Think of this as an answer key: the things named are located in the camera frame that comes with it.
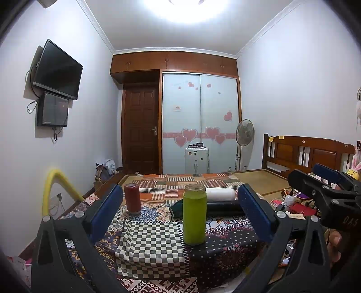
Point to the checkered cloth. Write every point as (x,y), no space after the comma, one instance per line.
(149,245)

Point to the green glass bottle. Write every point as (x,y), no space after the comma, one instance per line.
(194,217)

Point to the plush rabbit toy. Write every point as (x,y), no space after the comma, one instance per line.
(354,171)

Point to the wall socket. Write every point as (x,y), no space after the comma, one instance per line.
(59,196)

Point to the white air conditioner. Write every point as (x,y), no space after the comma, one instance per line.
(48,2)

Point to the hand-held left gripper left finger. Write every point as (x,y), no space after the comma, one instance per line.
(107,214)

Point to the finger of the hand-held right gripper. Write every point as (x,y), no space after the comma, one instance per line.
(307,184)
(325,173)

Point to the small white cabinet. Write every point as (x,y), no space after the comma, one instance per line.
(196,162)

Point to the small black monitor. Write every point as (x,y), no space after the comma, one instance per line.
(53,110)

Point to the wardrobe with heart stickers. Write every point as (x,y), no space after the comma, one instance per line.
(200,118)

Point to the small dark jars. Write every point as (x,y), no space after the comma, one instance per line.
(196,145)

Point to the black wall television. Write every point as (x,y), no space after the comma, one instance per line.
(57,70)

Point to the wooden bed headboard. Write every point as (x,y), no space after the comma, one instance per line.
(313,153)

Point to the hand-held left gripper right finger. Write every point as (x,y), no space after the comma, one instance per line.
(253,217)

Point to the yellow foam tube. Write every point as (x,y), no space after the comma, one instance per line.
(60,183)

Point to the black cup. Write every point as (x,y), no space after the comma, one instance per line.
(222,209)

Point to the standing electric fan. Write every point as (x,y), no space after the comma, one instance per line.
(245,132)

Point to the pile of bags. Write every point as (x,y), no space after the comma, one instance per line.
(105,172)

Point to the person's right hand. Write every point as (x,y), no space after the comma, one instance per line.
(335,245)

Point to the dark floral cloth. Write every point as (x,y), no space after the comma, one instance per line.
(225,253)

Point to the small white bottle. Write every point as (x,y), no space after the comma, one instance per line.
(289,200)

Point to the woven bamboo mat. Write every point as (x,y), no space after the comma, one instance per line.
(259,180)

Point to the brown wooden door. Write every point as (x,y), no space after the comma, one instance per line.
(141,129)

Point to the red cup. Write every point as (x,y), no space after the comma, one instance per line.
(133,201)

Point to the wooden overhead cabinets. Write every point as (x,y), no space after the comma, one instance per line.
(174,62)

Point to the white cup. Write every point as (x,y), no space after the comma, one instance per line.
(221,194)

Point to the ceiling lamp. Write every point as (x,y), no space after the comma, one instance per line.
(186,8)

